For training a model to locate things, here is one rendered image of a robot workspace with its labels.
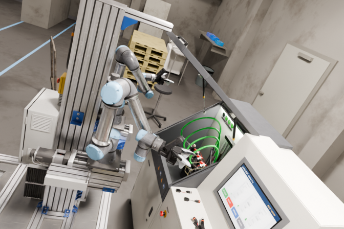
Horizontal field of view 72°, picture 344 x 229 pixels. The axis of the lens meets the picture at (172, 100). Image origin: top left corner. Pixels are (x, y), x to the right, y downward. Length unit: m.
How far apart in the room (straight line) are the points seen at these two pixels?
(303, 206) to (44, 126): 1.62
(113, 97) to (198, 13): 8.72
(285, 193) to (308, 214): 0.15
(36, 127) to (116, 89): 0.76
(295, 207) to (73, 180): 1.31
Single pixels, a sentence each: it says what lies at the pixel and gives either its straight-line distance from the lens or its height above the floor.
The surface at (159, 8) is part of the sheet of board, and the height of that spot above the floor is 1.46.
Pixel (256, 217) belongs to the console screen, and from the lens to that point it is 1.55.
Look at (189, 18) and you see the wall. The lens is 9.81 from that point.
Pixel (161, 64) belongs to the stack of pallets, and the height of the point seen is 0.66.
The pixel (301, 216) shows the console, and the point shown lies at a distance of 1.42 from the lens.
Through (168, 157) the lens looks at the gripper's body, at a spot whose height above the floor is 1.42.
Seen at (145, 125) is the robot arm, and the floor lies 1.45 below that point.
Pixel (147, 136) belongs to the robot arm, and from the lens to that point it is 1.36.
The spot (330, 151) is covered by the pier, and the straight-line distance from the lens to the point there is 3.74.
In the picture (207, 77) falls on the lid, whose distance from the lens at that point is 1.37.
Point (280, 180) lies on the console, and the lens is 1.50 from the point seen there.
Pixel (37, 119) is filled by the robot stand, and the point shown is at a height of 1.17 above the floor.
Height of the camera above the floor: 2.22
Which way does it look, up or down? 24 degrees down
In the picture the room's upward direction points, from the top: 22 degrees clockwise
